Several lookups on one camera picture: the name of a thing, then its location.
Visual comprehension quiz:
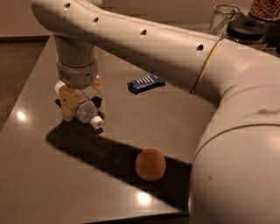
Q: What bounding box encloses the glass jar of nuts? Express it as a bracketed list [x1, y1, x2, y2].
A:
[249, 0, 280, 21]

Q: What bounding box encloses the clear plastic water bottle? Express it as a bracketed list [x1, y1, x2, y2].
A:
[53, 80, 105, 130]

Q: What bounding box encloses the blue snack bar wrapper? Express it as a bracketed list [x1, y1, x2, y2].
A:
[128, 74, 165, 95]

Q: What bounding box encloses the clear glass cup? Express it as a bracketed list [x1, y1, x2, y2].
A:
[208, 3, 242, 37]

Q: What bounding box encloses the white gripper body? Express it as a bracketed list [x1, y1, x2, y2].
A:
[56, 59, 98, 89]

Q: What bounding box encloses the orange fruit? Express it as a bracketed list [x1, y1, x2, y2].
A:
[135, 149, 166, 181]

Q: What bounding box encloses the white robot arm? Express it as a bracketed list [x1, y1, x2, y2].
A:
[31, 0, 280, 224]

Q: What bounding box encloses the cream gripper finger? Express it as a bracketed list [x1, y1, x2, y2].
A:
[91, 75, 102, 92]
[59, 85, 80, 122]

